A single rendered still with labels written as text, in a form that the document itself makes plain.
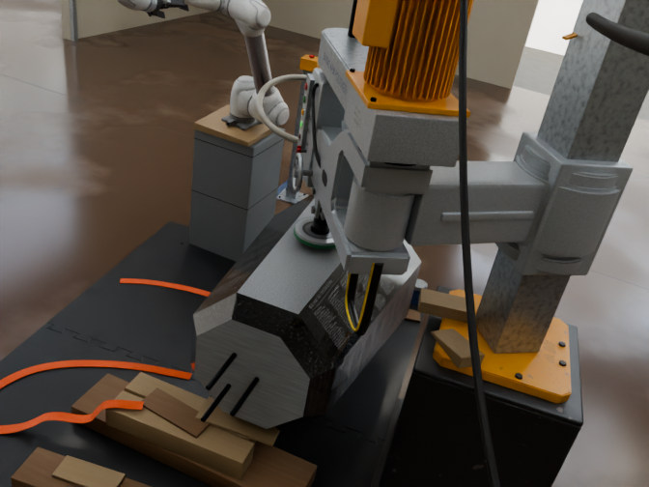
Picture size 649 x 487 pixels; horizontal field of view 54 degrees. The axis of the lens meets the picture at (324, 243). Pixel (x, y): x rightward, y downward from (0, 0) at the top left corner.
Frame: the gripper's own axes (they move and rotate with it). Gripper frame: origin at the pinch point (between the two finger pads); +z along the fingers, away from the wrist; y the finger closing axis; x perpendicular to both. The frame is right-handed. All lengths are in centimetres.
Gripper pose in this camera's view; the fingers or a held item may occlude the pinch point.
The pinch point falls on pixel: (174, 11)
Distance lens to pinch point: 335.2
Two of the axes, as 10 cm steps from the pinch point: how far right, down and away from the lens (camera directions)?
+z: 3.3, -1.4, 9.3
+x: -1.8, -9.8, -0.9
